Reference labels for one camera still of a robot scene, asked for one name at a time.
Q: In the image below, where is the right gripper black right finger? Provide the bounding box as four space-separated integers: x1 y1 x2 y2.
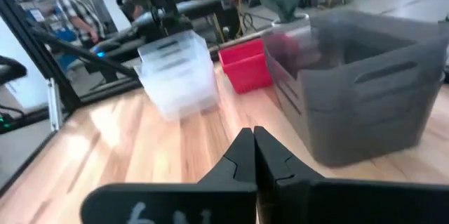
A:
254 126 449 224

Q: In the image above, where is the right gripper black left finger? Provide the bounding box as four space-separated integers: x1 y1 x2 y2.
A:
80 127 257 224

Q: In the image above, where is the grey translucent plastic basket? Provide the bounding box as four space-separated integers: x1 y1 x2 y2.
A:
272 86 443 168
262 8 449 93
266 76 446 119

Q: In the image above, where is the clear plastic basket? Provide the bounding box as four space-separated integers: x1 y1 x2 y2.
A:
135 53 220 121
138 41 211 88
137 29 208 77

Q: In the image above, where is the red plastic mesh basket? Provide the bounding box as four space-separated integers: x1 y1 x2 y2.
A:
217 38 264 66
223 52 274 94

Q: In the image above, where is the black device with green lights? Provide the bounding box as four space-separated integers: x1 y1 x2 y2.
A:
0 104 22 136

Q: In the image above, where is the blue bin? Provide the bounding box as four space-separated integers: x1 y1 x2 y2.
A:
52 29 83 72

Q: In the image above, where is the person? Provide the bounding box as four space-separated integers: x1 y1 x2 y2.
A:
55 0 107 48

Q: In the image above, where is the black rounded object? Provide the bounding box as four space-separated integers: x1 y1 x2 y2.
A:
0 55 28 85

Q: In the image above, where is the black aluminium table frame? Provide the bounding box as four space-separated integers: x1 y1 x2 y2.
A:
0 0 143 133

